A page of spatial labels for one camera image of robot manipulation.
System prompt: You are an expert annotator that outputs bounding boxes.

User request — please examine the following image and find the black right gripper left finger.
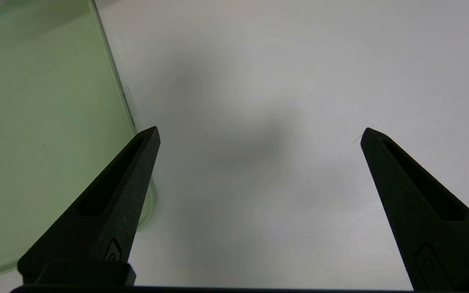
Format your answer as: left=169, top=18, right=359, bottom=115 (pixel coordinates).
left=17, top=126, right=161, bottom=285

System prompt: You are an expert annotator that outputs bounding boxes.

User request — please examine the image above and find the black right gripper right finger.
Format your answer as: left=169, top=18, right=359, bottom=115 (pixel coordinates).
left=360, top=127, right=469, bottom=293

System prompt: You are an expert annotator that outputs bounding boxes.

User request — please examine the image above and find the light green plastic tray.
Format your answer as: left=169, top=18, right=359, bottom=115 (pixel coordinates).
left=0, top=0, right=158, bottom=282

